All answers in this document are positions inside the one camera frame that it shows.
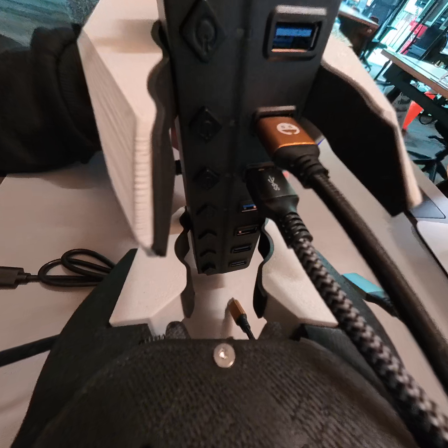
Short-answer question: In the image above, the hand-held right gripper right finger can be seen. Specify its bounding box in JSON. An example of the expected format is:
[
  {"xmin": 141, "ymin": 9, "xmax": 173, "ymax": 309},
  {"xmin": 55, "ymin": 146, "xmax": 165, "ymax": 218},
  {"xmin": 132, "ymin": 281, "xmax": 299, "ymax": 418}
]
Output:
[{"xmin": 253, "ymin": 218, "xmax": 339, "ymax": 329}]

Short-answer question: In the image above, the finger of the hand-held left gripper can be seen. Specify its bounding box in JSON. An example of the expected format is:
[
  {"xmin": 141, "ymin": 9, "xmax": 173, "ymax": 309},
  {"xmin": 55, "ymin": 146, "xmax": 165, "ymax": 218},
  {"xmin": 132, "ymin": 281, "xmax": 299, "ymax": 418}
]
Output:
[
  {"xmin": 303, "ymin": 33, "xmax": 422, "ymax": 216},
  {"xmin": 77, "ymin": 19, "xmax": 177, "ymax": 258}
]

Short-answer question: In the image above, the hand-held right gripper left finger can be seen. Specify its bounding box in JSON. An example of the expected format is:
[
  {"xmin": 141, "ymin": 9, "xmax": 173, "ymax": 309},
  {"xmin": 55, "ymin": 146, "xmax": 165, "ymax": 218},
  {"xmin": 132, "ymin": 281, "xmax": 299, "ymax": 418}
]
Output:
[{"xmin": 108, "ymin": 206, "xmax": 196, "ymax": 334}]

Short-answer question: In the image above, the braided black white cable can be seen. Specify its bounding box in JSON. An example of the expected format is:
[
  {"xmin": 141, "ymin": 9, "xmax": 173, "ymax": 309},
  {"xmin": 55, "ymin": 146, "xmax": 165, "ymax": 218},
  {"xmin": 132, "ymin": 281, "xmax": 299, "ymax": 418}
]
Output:
[{"xmin": 244, "ymin": 163, "xmax": 448, "ymax": 448}]

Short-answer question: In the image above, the black usb hub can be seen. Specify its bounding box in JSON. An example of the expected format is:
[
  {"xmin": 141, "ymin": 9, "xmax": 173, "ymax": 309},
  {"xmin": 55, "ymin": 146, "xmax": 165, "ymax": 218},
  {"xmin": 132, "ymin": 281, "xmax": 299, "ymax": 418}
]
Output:
[{"xmin": 164, "ymin": 0, "xmax": 342, "ymax": 275}]

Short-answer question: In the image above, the black cable orange plug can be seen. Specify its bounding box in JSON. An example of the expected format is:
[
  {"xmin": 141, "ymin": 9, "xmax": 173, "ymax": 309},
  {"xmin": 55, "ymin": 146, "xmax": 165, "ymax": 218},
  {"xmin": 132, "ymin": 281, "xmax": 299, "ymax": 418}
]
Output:
[{"xmin": 251, "ymin": 106, "xmax": 448, "ymax": 385}]

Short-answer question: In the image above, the thin black cable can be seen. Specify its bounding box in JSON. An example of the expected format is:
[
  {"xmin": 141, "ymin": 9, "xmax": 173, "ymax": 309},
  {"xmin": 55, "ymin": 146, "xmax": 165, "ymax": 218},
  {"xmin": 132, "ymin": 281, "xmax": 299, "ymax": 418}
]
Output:
[{"xmin": 0, "ymin": 248, "xmax": 117, "ymax": 289}]

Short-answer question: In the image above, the person's left forearm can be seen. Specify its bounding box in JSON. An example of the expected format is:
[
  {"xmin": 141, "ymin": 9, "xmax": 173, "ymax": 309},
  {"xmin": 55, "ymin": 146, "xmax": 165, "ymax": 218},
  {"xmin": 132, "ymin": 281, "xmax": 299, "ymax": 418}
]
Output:
[{"xmin": 0, "ymin": 24, "xmax": 104, "ymax": 177}]

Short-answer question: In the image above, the black office chair base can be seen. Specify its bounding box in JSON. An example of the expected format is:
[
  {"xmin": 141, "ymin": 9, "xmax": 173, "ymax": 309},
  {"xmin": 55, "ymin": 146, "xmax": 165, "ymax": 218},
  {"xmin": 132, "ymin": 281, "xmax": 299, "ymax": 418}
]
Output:
[{"xmin": 408, "ymin": 135, "xmax": 448, "ymax": 182}]

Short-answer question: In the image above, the orange traffic cone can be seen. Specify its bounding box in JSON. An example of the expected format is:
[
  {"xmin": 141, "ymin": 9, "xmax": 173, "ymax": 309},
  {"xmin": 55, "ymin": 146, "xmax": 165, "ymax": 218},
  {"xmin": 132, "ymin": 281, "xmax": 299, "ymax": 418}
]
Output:
[{"xmin": 402, "ymin": 101, "xmax": 425, "ymax": 131}]

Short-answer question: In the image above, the grey laptop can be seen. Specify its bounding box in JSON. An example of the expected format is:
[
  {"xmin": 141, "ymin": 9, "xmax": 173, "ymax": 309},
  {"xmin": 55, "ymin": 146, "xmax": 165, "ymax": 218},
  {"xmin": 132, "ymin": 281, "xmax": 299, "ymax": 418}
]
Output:
[{"xmin": 408, "ymin": 196, "xmax": 448, "ymax": 272}]

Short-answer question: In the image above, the wooden background table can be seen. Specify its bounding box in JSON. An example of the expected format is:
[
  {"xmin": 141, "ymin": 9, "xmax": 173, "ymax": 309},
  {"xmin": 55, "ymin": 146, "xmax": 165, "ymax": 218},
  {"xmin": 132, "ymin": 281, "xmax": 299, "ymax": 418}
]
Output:
[
  {"xmin": 338, "ymin": 3, "xmax": 380, "ymax": 56},
  {"xmin": 381, "ymin": 47, "xmax": 448, "ymax": 100}
]

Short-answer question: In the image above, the thin cable small orange plug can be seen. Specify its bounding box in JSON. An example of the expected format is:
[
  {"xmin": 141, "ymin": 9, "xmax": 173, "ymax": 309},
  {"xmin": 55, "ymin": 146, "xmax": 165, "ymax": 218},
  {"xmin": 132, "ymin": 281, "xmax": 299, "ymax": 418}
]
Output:
[{"xmin": 227, "ymin": 297, "xmax": 257, "ymax": 340}]

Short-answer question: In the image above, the thick black cable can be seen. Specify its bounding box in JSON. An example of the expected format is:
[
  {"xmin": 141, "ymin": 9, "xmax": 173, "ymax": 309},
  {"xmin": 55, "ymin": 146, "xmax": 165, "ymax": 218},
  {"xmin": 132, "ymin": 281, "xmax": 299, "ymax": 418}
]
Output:
[{"xmin": 0, "ymin": 334, "xmax": 61, "ymax": 367}]

